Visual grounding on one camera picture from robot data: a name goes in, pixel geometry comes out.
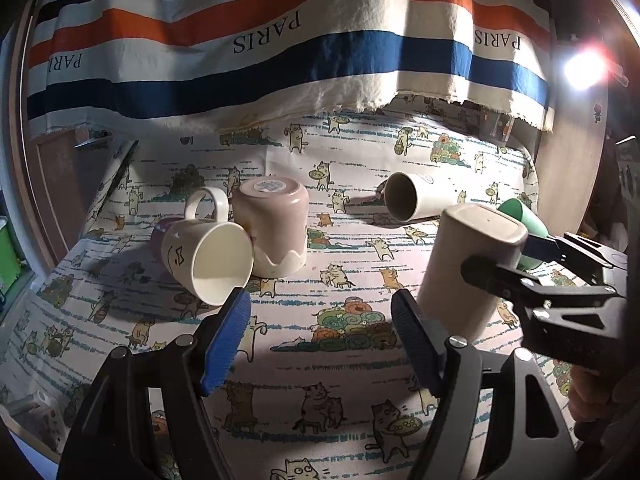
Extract tall beige cup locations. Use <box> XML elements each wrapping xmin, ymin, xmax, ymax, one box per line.
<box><xmin>416</xmin><ymin>203</ymin><xmax>529</xmax><ymax>345</ymax></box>

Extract purple cup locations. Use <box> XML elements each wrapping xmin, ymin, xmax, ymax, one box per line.
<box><xmin>150</xmin><ymin>217</ymin><xmax>177</xmax><ymax>263</ymax></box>

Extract person's right hand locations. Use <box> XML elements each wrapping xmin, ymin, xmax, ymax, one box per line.
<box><xmin>567</xmin><ymin>362</ymin><xmax>621</xmax><ymax>426</ymax></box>

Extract green cup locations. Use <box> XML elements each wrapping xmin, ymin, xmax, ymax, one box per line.
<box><xmin>496</xmin><ymin>198</ymin><xmax>550</xmax><ymax>272</ymax></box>

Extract pink cup with wavy rim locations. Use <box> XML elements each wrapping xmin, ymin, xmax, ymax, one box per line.
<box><xmin>231</xmin><ymin>175</ymin><xmax>309</xmax><ymax>279</ymax></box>

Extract green container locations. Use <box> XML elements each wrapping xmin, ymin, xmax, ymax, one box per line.
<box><xmin>0</xmin><ymin>215</ymin><xmax>25</xmax><ymax>293</ymax></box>

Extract striped cloth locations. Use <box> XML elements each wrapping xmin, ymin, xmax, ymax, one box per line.
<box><xmin>25</xmin><ymin>0</ymin><xmax>557</xmax><ymax>136</ymax></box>

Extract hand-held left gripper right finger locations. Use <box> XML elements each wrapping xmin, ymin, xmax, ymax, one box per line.
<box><xmin>391</xmin><ymin>289</ymin><xmax>585</xmax><ymax>480</ymax></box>

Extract white cup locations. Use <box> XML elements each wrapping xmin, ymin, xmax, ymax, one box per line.
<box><xmin>382</xmin><ymin>171</ymin><xmax>469</xmax><ymax>224</ymax></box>

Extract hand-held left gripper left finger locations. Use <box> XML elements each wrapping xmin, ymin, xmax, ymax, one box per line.
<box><xmin>57</xmin><ymin>287</ymin><xmax>252</xmax><ymax>480</ymax></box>

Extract white plastic object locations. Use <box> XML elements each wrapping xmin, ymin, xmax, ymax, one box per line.
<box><xmin>7</xmin><ymin>390</ymin><xmax>68</xmax><ymax>453</ymax></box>

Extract cream mug with handle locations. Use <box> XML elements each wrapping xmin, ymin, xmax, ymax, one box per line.
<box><xmin>161</xmin><ymin>186</ymin><xmax>256</xmax><ymax>307</ymax></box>

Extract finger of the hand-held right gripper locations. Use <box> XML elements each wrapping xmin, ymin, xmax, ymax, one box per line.
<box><xmin>461</xmin><ymin>254</ymin><xmax>626</xmax><ymax>312</ymax></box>
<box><xmin>520</xmin><ymin>232</ymin><xmax>629</xmax><ymax>287</ymax></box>

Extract bright lamp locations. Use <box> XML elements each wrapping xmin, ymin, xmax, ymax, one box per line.
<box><xmin>560</xmin><ymin>42</ymin><xmax>628</xmax><ymax>93</ymax></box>

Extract cat printed tablecloth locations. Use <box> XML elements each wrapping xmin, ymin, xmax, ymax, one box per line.
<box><xmin>0</xmin><ymin>95</ymin><xmax>576</xmax><ymax>480</ymax></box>

